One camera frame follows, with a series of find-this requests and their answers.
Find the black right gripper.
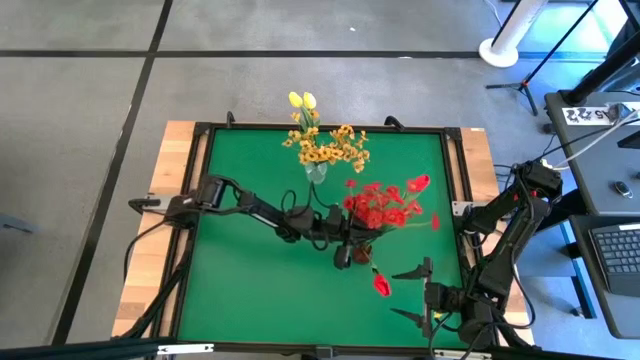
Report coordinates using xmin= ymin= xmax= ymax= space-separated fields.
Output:
xmin=389 ymin=256 xmax=454 ymax=339

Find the red tulip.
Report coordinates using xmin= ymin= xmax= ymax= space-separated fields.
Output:
xmin=368 ymin=263 xmax=392 ymax=299
xmin=394 ymin=173 xmax=432 ymax=206

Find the clear glass vase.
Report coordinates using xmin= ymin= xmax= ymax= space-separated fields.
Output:
xmin=303 ymin=160 xmax=330 ymax=186
xmin=351 ymin=243 xmax=375 ymax=266

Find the red dense flower bunch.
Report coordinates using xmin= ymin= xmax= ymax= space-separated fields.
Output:
xmin=342 ymin=182 xmax=409 ymax=236

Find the yellow small-blossom flower bunch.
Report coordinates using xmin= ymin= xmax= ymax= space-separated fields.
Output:
xmin=281 ymin=112 xmax=331 ymax=166
xmin=327 ymin=123 xmax=372 ymax=175

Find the yellow tulip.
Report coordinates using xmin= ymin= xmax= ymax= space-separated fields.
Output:
xmin=302 ymin=91 xmax=321 ymax=129
xmin=287 ymin=90 xmax=314 ymax=129

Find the green felt mat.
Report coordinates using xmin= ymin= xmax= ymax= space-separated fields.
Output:
xmin=177 ymin=127 xmax=474 ymax=350

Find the blue table leg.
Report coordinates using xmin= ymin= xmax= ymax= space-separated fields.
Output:
xmin=558 ymin=219 xmax=599 ymax=321

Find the wooden table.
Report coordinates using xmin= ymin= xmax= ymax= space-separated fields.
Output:
xmin=110 ymin=119 xmax=536 ymax=351

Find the black keyboard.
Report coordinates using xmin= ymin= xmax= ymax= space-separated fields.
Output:
xmin=588 ymin=223 xmax=640 ymax=298

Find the dark grey desk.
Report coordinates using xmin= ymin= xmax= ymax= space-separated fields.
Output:
xmin=568 ymin=213 xmax=640 ymax=341

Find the black tripod stand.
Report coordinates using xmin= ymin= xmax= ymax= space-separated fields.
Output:
xmin=485 ymin=0 xmax=601 ymax=117

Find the white pole with round base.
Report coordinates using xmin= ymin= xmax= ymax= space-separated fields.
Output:
xmin=478 ymin=0 xmax=550 ymax=69

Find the white paper label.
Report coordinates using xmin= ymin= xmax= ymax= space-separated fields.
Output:
xmin=561 ymin=105 xmax=615 ymax=127

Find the black aluminium bar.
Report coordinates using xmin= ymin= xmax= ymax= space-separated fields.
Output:
xmin=0 ymin=338 xmax=176 ymax=360

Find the black slanted beam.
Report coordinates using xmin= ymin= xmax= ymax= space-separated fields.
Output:
xmin=563 ymin=29 xmax=640 ymax=107

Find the grey floor object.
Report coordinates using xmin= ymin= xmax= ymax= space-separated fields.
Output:
xmin=0 ymin=213 xmax=39 ymax=236

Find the silver bracket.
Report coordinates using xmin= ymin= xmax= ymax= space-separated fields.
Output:
xmin=157 ymin=342 xmax=215 ymax=356
xmin=433 ymin=349 xmax=494 ymax=360

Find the black frame strut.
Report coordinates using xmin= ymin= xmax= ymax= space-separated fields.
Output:
xmin=494 ymin=309 xmax=534 ymax=351
xmin=117 ymin=244 xmax=196 ymax=346

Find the black table rim frame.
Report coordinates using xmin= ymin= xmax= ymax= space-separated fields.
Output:
xmin=169 ymin=121 xmax=484 ymax=357

